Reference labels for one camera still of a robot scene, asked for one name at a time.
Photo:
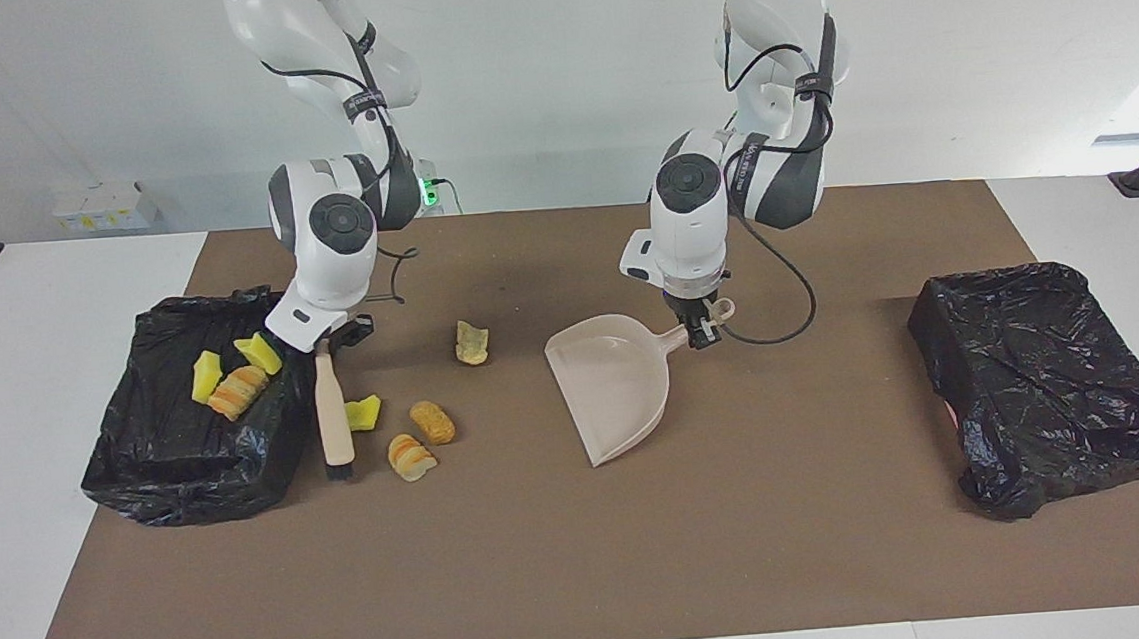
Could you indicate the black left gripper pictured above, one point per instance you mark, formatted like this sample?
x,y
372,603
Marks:
x,y
697,303

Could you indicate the beige hand brush black bristles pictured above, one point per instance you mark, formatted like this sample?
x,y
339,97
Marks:
x,y
332,406

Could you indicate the striped toy bread piece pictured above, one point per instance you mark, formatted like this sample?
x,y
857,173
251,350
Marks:
x,y
411,457

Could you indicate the beige plastic dustpan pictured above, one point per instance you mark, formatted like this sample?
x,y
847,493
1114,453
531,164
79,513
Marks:
x,y
614,377

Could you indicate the black bag lined bin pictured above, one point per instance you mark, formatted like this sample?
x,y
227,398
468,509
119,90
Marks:
x,y
168,458
1045,386

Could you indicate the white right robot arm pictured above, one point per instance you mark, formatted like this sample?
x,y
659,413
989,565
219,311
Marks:
x,y
335,266

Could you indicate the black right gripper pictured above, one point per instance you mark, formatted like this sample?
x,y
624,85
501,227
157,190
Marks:
x,y
350,332

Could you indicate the toy croissant piece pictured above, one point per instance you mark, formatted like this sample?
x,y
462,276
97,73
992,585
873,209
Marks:
x,y
472,343

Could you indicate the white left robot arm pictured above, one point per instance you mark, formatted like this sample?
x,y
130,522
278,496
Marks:
x,y
689,231

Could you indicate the brown table mat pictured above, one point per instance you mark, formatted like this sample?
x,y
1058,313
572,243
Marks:
x,y
548,592

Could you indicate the pale crusty toy bread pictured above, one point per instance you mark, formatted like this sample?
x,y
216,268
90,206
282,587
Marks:
x,y
239,392

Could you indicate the white background box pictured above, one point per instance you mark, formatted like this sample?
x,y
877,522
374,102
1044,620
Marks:
x,y
101,212

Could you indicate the yellow and green sponge piece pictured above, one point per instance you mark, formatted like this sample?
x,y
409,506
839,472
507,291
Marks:
x,y
206,377
259,353
365,414

